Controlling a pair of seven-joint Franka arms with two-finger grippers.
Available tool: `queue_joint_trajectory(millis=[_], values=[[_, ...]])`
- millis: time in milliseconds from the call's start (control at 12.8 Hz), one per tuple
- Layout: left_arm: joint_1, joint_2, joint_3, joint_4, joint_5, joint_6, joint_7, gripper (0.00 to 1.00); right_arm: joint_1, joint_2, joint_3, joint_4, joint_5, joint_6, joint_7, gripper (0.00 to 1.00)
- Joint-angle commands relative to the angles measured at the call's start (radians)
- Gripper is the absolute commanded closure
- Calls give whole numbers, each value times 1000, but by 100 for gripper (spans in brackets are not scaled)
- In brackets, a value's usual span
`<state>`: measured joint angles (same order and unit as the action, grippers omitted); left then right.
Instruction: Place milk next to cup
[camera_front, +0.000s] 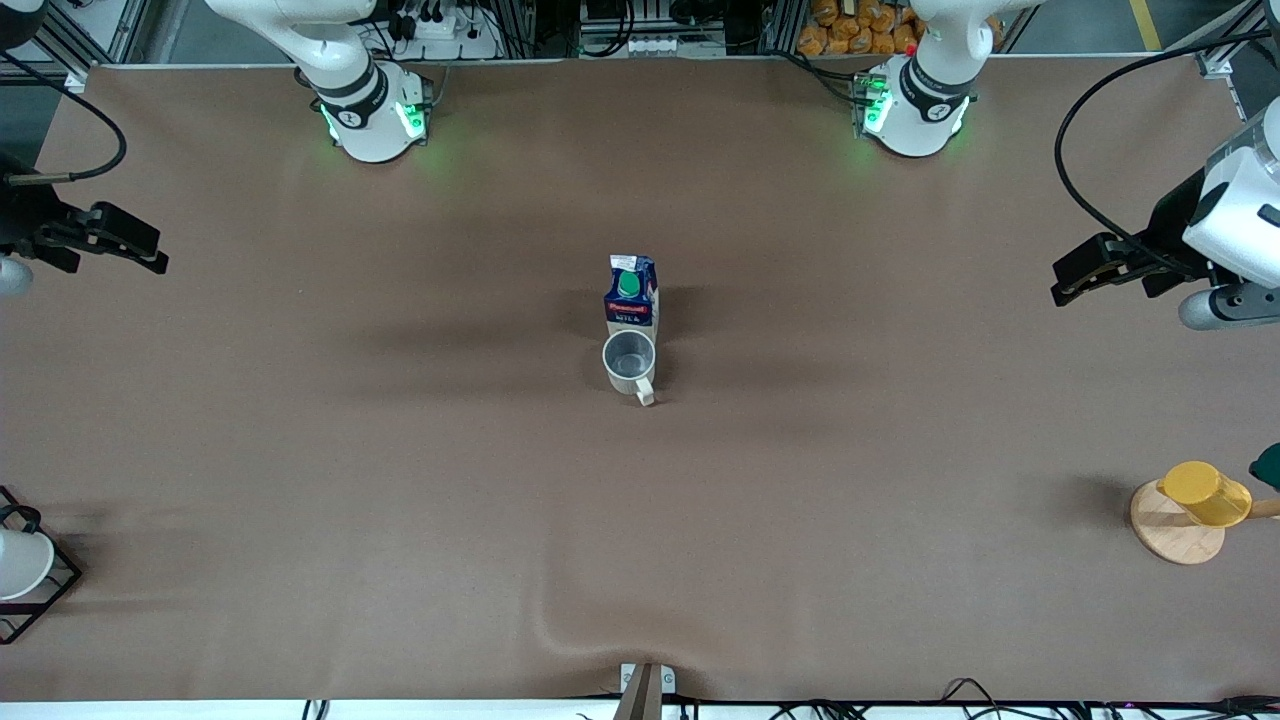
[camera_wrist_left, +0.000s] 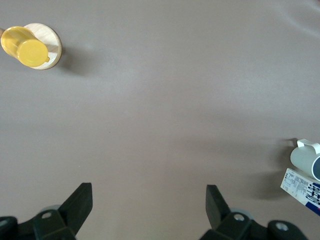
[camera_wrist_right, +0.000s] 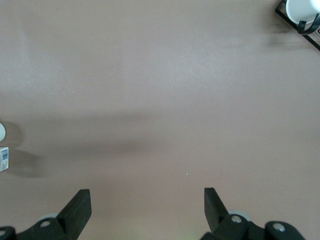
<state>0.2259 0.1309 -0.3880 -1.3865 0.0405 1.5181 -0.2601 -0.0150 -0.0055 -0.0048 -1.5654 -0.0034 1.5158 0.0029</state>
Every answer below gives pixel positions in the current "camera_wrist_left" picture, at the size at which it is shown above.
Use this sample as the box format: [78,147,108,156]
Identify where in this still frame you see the white and blue milk carton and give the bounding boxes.
[280,167,320,217]

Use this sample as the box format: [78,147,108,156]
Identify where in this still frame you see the white ribbed cup with handle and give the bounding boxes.
[289,138,320,181]

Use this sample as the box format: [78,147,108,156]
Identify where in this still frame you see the wooden cup stand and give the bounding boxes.
[0,22,63,71]

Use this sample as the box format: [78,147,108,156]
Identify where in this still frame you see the yellow plastic cup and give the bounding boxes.
[0,25,51,68]

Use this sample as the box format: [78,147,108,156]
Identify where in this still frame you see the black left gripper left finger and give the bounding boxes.
[0,182,93,240]

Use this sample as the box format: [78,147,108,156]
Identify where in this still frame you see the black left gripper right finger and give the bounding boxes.
[199,184,308,240]

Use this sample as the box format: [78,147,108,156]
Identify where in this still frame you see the brown table cloth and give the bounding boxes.
[0,0,320,240]

